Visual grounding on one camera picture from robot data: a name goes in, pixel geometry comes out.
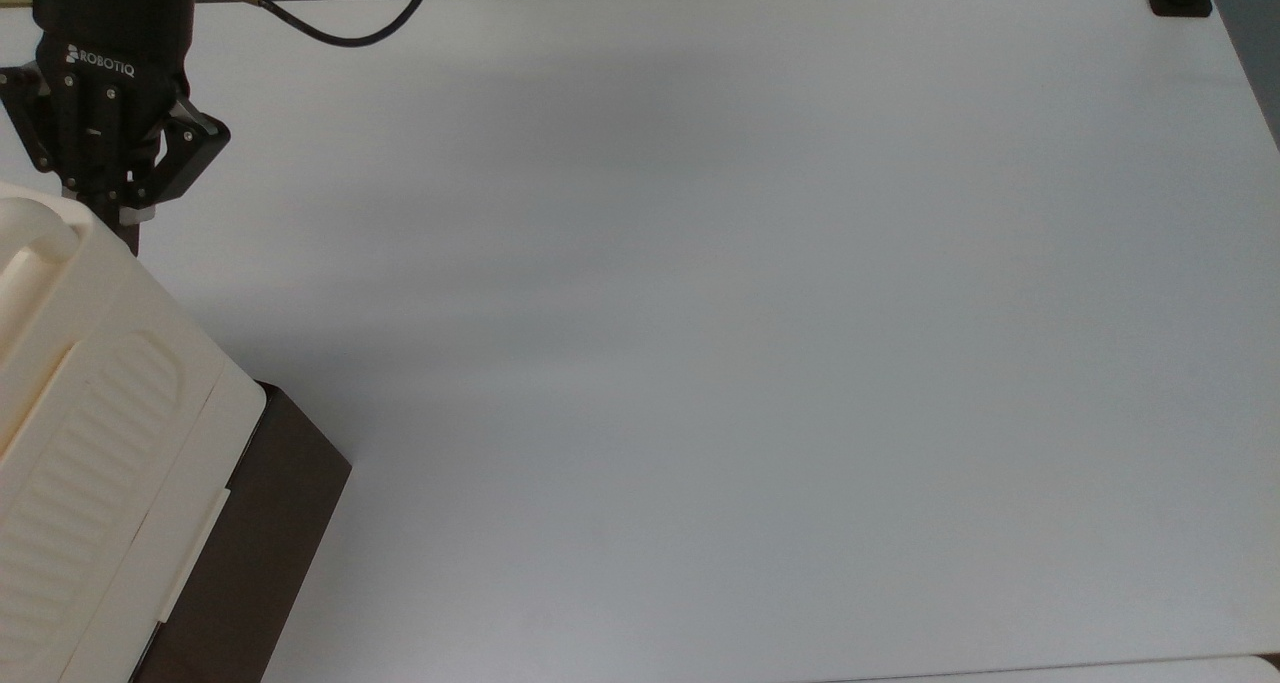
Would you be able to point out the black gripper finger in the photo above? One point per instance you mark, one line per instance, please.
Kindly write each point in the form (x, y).
(25, 113)
(190, 148)

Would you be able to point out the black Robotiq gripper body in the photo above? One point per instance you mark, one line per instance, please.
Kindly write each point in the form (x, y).
(110, 73)

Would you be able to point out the cream plastic toolbox lid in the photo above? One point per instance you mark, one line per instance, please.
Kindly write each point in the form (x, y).
(90, 443)

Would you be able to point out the dark brown drawer box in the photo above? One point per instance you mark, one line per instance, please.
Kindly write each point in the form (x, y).
(260, 543)

